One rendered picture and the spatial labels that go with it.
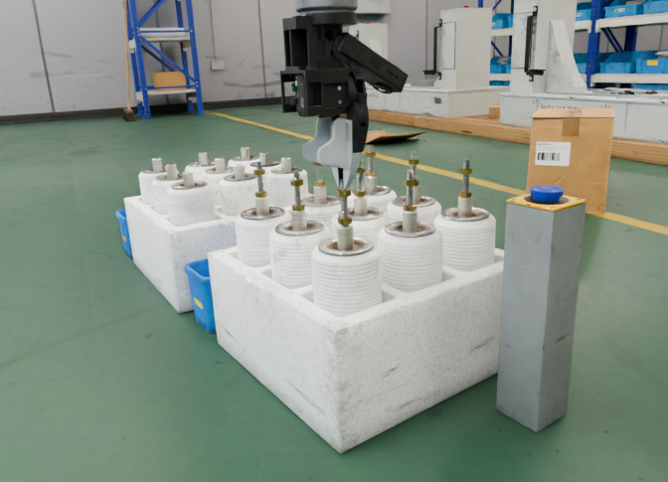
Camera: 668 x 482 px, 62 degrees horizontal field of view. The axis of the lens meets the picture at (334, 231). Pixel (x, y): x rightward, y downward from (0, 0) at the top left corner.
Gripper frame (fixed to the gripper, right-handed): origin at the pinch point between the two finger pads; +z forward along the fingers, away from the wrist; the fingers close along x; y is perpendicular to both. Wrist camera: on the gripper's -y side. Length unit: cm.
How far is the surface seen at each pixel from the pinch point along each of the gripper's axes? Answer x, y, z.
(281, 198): -53, -13, 15
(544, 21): -169, -232, -31
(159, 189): -64, 11, 11
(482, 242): 2.5, -22.1, 12.9
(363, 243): 1.0, -1.5, 9.4
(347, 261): 4.0, 2.8, 10.1
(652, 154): -83, -206, 31
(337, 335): 8.4, 7.2, 17.4
